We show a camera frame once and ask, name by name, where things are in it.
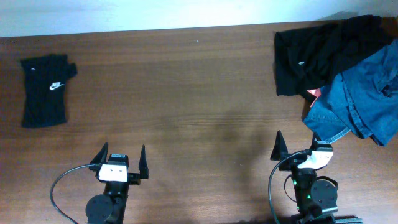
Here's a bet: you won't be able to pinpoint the black Nike sock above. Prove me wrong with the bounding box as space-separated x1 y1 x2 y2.
20 54 77 128

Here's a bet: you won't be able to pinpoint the blue denim jeans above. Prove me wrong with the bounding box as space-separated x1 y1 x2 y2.
303 40 397 146

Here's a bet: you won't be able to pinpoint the pink paper tag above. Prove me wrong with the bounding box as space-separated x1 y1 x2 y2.
307 88 321 107

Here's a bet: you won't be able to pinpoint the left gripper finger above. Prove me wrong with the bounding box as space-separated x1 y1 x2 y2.
139 144 149 179
90 142 108 164

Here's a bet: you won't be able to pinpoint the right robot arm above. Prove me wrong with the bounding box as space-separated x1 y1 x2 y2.
267 131 363 224

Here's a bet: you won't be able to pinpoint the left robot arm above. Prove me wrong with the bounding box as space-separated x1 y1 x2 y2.
85 143 149 224

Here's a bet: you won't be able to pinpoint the black t-shirt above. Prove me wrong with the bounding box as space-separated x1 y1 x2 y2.
274 15 393 96

